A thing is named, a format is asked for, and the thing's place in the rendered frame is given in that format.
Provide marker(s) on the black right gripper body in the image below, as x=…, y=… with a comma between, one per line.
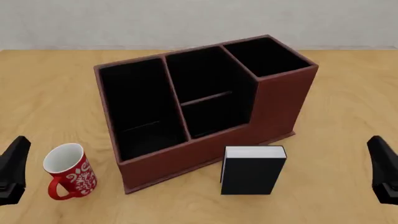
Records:
x=387, y=193

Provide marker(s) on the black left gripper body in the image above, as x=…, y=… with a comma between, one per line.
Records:
x=9, y=196

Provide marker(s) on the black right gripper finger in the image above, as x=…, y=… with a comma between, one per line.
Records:
x=382, y=161

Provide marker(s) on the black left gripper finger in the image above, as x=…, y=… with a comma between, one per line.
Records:
x=14, y=161

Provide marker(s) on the red-brown desk caddy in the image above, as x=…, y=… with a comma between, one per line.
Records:
x=280, y=105

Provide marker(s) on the black book with white pages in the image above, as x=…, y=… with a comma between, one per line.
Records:
x=248, y=175

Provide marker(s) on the red mug with white pattern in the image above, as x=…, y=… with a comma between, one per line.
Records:
x=79, y=175

